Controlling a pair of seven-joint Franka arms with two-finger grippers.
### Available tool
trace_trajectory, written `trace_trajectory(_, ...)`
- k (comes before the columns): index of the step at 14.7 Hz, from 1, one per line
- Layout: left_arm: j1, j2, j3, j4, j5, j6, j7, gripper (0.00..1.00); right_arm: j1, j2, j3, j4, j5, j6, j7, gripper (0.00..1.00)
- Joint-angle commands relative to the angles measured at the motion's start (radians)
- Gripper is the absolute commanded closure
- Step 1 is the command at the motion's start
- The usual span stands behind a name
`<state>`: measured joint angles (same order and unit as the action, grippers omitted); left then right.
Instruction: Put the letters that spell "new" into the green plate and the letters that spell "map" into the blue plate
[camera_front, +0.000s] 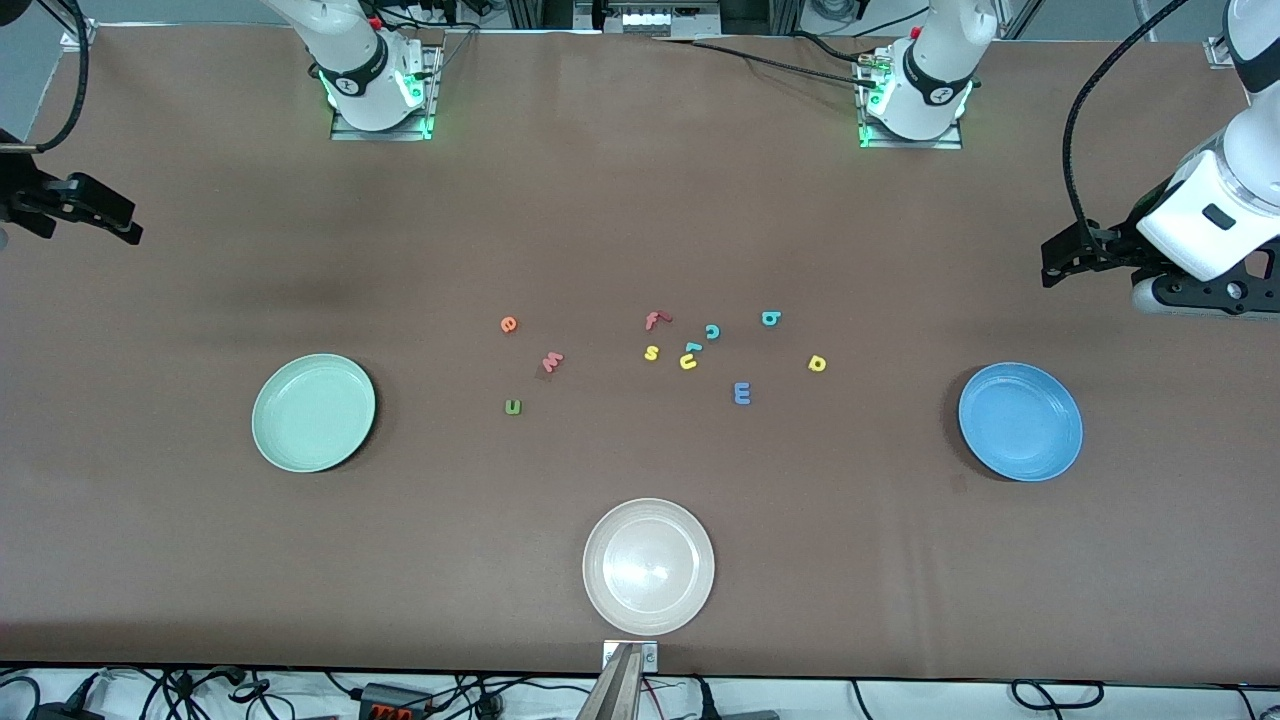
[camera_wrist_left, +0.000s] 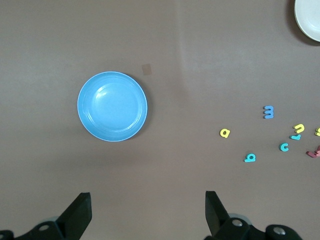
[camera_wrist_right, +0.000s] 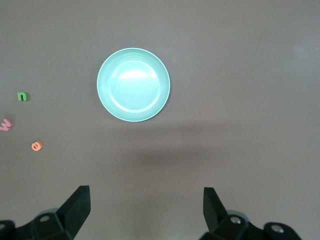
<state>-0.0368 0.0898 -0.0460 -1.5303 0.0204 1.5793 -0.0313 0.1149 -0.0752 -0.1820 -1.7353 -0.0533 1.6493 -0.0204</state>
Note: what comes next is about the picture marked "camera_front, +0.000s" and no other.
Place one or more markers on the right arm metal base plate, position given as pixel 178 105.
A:
pixel 350 134

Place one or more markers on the metal corner bracket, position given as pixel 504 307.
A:
pixel 78 38
pixel 1218 52

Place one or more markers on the black power strip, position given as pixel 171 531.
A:
pixel 385 700

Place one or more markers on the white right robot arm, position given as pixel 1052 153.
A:
pixel 355 70

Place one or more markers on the red letter f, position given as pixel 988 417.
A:
pixel 652 321

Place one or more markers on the aluminium frame post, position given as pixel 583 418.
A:
pixel 525 12
pixel 788 12

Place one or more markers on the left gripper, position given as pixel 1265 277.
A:
pixel 1117 243

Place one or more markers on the red letter w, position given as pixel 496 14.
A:
pixel 552 362

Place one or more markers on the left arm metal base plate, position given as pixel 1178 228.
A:
pixel 940 144

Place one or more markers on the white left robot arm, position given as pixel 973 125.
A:
pixel 935 70

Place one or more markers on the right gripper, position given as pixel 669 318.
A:
pixel 30 195

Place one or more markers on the brown table mat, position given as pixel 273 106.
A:
pixel 640 200

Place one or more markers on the small metal mounting plate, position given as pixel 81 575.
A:
pixel 650 655

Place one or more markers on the light green plate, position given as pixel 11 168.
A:
pixel 313 412

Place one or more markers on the grey control box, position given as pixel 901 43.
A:
pixel 645 20

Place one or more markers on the beige plate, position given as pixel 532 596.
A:
pixel 648 566

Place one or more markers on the blue plate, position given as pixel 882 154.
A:
pixel 1020 421

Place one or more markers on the beige camera stand pole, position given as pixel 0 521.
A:
pixel 615 695

